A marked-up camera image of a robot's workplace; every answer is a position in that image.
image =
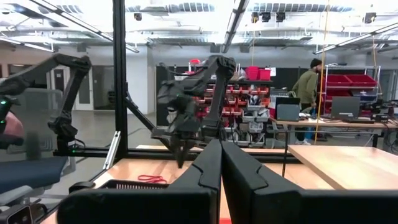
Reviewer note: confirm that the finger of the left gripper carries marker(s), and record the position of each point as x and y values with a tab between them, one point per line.
186	147
178	152

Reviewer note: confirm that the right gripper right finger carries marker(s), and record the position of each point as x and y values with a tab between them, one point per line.
248	193

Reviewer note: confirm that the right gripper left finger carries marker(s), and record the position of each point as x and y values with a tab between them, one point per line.
199	193

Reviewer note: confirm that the red rubber band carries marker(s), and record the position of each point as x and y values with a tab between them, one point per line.
160	180

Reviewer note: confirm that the black slotted plastic basket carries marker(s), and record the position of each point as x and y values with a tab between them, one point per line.
140	181

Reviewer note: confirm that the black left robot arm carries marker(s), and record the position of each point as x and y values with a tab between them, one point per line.
219	99

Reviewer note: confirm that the neighbouring station robot arm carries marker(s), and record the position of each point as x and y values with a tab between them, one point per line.
70	93

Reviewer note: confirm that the blue office chair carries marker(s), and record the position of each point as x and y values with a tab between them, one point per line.
31	172

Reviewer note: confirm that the rack of small parts bins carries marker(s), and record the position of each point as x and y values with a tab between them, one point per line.
255	102

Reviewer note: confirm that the small red storage bin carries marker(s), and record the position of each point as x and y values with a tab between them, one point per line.
252	73
264	74

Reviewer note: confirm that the grey laptop computer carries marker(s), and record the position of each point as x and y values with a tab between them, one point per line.
287	112
345	107

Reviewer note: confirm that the wooden shelf riser black legs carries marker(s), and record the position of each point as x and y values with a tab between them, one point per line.
348	165

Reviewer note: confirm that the long wooden workbench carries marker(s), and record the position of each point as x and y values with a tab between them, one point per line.
342	124

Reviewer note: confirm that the person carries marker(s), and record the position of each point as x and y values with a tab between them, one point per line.
306	87

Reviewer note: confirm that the large red storage bin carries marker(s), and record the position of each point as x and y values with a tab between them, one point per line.
362	80
339	80

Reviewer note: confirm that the black aluminium table frame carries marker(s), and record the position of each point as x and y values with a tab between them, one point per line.
120	77

